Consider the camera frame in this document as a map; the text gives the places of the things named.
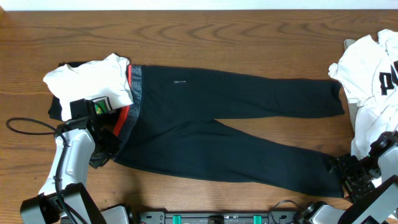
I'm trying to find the black leggings with red waistband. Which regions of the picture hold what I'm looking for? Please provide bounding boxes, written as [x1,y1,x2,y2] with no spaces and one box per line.
[114,65,344,198]

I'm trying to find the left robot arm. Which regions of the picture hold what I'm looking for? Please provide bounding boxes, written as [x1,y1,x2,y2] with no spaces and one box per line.
[20,117,130,223]

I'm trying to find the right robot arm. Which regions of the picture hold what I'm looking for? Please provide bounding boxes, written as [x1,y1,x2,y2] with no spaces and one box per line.
[294,131,397,224]

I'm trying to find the folded black garment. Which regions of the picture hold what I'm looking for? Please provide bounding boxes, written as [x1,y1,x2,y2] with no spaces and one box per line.
[48,62,85,121]

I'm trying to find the folded white shirt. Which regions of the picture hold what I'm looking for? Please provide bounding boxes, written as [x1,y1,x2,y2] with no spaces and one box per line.
[43,54,133,121]

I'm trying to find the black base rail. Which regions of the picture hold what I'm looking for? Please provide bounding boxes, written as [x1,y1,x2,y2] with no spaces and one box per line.
[137,211,306,224]

